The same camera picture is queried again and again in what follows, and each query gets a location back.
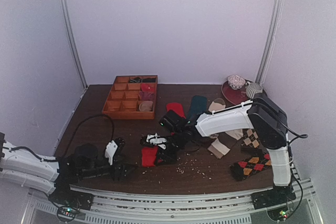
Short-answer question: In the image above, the left aluminium frame post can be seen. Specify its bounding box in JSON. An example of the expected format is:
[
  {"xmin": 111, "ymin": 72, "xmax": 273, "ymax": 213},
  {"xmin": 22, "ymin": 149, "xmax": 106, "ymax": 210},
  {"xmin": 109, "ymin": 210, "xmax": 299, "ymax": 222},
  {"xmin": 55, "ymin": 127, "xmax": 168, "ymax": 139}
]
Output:
[{"xmin": 60, "ymin": 0, "xmax": 88, "ymax": 90}]

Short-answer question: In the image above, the black striped rolled sock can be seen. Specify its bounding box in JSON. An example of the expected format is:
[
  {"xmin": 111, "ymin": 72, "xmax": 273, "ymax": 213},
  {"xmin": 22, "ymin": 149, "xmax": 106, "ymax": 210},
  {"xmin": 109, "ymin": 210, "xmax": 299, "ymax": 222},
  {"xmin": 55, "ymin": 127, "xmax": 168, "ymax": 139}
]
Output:
[{"xmin": 129, "ymin": 77, "xmax": 142, "ymax": 83}]

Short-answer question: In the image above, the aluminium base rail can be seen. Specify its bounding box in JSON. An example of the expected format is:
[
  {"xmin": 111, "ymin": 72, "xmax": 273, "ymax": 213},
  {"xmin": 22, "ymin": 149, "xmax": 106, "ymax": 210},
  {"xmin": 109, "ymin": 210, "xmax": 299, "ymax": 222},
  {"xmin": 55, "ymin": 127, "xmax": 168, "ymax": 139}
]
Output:
[{"xmin": 19, "ymin": 179, "xmax": 327, "ymax": 223}]

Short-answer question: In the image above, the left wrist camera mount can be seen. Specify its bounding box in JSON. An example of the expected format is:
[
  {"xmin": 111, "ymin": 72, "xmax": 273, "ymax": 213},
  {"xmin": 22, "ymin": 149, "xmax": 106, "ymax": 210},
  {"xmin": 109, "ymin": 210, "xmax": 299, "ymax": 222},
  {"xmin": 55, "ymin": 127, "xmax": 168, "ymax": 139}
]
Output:
[{"xmin": 104, "ymin": 140, "xmax": 118, "ymax": 166}]

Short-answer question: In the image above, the black cable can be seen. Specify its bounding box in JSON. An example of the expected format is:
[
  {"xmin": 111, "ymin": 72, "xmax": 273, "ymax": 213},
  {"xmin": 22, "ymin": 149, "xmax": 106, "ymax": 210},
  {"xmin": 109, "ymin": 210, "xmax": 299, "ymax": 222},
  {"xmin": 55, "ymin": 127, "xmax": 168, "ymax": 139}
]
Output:
[
  {"xmin": 62, "ymin": 114, "xmax": 116, "ymax": 162},
  {"xmin": 278, "ymin": 124, "xmax": 309, "ymax": 209}
]

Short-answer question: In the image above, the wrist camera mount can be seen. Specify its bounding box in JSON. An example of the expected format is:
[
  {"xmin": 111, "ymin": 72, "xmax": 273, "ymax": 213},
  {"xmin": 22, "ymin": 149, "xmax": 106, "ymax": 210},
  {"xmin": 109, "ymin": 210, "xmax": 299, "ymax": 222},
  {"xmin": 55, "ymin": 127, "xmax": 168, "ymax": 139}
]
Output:
[
  {"xmin": 104, "ymin": 140, "xmax": 118, "ymax": 166},
  {"xmin": 144, "ymin": 133, "xmax": 167, "ymax": 150}
]

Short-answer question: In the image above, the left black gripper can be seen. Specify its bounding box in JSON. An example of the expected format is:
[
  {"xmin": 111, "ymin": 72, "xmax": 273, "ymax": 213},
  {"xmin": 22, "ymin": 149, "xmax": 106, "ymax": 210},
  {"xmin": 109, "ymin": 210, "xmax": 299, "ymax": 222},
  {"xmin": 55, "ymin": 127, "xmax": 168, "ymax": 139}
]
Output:
[{"xmin": 79, "ymin": 153, "xmax": 138, "ymax": 181}]

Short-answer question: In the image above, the red round plate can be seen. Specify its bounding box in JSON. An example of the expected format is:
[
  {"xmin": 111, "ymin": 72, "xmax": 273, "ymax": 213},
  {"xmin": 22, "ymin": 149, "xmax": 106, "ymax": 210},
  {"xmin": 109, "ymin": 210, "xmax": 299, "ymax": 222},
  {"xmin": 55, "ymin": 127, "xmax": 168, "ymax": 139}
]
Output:
[{"xmin": 222, "ymin": 80, "xmax": 251, "ymax": 105}]

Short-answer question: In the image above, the beige brown sock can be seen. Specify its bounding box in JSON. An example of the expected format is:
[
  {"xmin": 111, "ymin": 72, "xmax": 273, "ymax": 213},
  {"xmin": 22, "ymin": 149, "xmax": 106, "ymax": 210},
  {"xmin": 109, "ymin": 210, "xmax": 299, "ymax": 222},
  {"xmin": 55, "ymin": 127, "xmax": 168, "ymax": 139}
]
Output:
[{"xmin": 207, "ymin": 129, "xmax": 243, "ymax": 159}]

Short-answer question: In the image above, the red rolled sock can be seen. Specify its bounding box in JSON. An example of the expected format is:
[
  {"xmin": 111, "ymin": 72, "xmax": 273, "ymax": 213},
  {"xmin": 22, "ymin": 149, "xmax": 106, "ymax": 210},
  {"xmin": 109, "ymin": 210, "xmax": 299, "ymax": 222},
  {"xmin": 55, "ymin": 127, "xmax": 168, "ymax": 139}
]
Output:
[{"xmin": 140, "ymin": 83, "xmax": 156, "ymax": 93}]

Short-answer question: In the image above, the red sock with beige toe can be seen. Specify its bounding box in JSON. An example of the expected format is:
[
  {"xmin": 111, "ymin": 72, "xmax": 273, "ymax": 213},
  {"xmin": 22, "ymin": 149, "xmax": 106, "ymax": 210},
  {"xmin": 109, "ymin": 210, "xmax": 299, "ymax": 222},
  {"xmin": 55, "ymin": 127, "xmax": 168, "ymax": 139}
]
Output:
[{"xmin": 141, "ymin": 146, "xmax": 158, "ymax": 167}]

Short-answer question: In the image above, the right aluminium frame post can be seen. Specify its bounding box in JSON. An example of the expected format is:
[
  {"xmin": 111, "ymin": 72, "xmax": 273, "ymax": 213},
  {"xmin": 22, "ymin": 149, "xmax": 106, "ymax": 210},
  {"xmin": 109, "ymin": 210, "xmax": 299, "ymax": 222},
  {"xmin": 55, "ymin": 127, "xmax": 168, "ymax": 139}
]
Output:
[{"xmin": 256, "ymin": 0, "xmax": 284, "ymax": 85}]

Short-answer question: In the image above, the beige rolled sock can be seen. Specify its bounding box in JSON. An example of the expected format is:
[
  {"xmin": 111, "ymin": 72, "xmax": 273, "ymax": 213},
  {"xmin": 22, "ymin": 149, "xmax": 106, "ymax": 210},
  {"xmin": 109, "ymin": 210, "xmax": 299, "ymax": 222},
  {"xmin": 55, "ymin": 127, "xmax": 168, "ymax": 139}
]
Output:
[{"xmin": 139, "ymin": 101, "xmax": 154, "ymax": 112}]

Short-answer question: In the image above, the black orange argyle sock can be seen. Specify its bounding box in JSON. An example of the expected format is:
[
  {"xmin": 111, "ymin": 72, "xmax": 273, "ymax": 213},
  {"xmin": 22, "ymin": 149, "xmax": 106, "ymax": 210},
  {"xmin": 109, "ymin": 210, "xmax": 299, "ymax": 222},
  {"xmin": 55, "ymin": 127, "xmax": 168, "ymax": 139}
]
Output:
[{"xmin": 230, "ymin": 153, "xmax": 271, "ymax": 181}]

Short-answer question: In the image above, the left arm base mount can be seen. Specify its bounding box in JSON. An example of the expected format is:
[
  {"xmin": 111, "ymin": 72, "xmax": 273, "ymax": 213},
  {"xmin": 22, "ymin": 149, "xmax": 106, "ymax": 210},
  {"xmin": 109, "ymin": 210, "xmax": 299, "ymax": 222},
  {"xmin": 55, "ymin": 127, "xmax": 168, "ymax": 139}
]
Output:
[{"xmin": 46, "ymin": 190, "xmax": 94, "ymax": 223}]

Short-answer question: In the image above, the left black cable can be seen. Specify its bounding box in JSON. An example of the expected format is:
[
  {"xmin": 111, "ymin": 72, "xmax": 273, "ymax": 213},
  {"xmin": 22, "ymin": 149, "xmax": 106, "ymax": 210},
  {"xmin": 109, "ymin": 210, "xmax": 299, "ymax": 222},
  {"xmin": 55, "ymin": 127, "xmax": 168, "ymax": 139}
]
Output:
[{"xmin": 62, "ymin": 114, "xmax": 116, "ymax": 162}]

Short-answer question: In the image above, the beige argyle sock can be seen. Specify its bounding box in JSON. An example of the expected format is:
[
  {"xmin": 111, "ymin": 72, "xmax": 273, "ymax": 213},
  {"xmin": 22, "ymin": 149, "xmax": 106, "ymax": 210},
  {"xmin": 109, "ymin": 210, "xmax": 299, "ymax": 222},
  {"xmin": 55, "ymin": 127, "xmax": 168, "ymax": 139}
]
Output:
[{"xmin": 240, "ymin": 129, "xmax": 260, "ymax": 151}]

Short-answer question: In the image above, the white patterned bowl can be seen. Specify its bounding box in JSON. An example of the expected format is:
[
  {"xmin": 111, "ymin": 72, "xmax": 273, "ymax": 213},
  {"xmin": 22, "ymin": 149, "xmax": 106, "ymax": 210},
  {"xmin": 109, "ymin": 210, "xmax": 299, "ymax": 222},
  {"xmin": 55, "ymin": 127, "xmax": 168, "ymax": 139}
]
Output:
[{"xmin": 227, "ymin": 74, "xmax": 246, "ymax": 90}]

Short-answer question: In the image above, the right black cable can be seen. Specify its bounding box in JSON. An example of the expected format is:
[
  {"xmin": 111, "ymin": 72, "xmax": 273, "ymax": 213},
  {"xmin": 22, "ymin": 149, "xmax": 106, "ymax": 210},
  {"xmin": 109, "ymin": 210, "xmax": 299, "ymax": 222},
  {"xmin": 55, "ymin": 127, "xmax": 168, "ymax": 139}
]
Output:
[{"xmin": 278, "ymin": 124, "xmax": 309, "ymax": 209}]

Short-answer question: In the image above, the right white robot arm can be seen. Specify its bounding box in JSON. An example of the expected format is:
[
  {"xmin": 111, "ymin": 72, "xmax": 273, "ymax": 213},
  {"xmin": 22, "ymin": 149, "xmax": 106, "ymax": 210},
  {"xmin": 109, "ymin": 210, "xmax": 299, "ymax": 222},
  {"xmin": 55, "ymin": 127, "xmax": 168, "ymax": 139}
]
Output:
[{"xmin": 140, "ymin": 93, "xmax": 291, "ymax": 204}]

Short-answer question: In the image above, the aluminium frame post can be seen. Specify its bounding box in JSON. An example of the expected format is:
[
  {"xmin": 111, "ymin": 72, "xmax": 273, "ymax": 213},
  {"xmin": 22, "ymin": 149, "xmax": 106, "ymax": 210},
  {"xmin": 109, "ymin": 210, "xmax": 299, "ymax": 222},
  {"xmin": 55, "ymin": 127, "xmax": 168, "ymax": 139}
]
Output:
[
  {"xmin": 256, "ymin": 0, "xmax": 284, "ymax": 85},
  {"xmin": 60, "ymin": 0, "xmax": 88, "ymax": 90}
]

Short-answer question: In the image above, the beige striped sock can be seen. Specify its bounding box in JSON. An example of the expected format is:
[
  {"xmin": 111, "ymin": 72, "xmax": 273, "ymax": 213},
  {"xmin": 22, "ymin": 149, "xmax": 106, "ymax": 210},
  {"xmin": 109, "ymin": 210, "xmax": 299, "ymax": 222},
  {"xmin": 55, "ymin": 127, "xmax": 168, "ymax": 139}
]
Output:
[{"xmin": 208, "ymin": 98, "xmax": 226, "ymax": 140}]

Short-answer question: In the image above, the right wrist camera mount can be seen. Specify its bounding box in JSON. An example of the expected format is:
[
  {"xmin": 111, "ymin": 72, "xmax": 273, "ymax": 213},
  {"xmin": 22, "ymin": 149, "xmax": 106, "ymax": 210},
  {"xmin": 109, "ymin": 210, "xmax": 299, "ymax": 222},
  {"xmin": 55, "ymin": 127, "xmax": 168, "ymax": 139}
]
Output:
[{"xmin": 144, "ymin": 133, "xmax": 167, "ymax": 150}]

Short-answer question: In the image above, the striped grey cup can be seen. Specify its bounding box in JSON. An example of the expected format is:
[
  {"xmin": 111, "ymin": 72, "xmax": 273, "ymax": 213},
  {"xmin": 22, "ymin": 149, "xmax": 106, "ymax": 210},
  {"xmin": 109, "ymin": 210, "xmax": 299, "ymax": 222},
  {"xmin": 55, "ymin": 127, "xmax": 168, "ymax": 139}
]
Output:
[{"xmin": 246, "ymin": 82, "xmax": 263, "ymax": 99}]

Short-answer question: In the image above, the teal reindeer sock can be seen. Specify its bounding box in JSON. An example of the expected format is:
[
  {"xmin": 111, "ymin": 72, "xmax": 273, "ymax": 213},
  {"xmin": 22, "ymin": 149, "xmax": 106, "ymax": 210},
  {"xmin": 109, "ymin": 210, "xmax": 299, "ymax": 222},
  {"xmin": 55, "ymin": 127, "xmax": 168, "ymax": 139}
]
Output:
[{"xmin": 187, "ymin": 95, "xmax": 207, "ymax": 120}]

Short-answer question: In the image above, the wooden compartment tray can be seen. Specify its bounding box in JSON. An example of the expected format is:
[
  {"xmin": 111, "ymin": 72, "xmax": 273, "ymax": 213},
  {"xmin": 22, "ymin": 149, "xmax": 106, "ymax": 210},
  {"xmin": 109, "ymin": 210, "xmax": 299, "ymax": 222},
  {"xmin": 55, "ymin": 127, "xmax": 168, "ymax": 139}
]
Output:
[{"xmin": 102, "ymin": 75, "xmax": 158, "ymax": 120}]

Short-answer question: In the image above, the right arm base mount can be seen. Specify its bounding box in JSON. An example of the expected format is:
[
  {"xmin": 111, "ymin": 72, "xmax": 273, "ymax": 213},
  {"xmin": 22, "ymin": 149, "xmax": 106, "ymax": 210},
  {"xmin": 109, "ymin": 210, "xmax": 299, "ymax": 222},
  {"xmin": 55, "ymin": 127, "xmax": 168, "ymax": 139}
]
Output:
[{"xmin": 251, "ymin": 186, "xmax": 296, "ymax": 222}]

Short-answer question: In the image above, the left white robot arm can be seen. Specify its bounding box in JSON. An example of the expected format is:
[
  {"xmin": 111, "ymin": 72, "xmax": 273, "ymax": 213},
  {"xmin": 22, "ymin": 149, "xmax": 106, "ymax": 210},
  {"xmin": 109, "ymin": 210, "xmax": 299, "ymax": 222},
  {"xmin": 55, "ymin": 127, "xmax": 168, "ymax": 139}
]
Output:
[{"xmin": 1, "ymin": 133, "xmax": 137, "ymax": 205}]

